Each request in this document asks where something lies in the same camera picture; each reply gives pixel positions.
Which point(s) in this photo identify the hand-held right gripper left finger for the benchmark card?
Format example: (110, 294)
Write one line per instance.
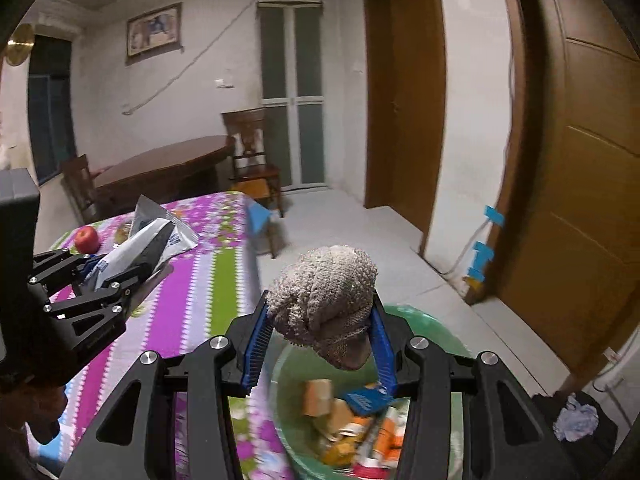
(257, 342)

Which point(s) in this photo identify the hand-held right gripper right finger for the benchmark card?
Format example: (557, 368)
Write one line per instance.
(382, 357)

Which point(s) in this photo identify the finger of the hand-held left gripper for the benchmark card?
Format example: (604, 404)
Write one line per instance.
(115, 300)
(92, 267)

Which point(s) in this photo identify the blue cigarette box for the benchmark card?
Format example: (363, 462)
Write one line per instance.
(367, 399)

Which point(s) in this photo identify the green plastic basin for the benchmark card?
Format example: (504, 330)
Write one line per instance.
(435, 327)

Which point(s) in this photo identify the orange paper bag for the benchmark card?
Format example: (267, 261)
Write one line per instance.
(387, 435)

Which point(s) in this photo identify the grey knitted cloth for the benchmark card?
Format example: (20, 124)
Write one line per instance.
(320, 290)

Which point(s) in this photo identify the white and blue plastic bag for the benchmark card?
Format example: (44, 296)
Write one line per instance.
(177, 237)

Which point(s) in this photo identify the yellow plastic wrapper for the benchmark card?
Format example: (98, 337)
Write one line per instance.
(337, 452)

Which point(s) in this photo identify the red carton box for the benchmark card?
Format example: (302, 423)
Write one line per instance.
(372, 470)

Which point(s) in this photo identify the person's left hand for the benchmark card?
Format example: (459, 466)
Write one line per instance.
(35, 412)

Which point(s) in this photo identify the red apple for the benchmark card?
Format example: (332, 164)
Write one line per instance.
(87, 240)

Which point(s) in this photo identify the wooden chair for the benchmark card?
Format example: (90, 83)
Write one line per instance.
(80, 190)
(252, 160)

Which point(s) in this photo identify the striped floral tablecloth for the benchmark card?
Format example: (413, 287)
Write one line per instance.
(200, 285)

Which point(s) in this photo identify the blue plastic sheet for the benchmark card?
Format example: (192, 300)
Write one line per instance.
(260, 220)

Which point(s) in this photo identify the blue tape piece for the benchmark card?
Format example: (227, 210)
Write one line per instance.
(476, 274)
(484, 255)
(495, 215)

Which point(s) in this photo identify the round wooden table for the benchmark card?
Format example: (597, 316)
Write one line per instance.
(165, 165)

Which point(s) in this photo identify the crumpled white tissue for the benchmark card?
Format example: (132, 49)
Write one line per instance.
(577, 417)

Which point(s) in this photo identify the brown wooden door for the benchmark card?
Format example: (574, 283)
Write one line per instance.
(405, 110)
(575, 185)

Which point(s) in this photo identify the frosted glass door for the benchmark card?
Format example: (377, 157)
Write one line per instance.
(292, 95)

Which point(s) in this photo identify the round gold wall clock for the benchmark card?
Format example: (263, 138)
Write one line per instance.
(19, 45)

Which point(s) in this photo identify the white light switch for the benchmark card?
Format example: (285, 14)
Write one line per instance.
(225, 83)

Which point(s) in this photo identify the framed wall picture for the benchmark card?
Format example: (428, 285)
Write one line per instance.
(154, 32)

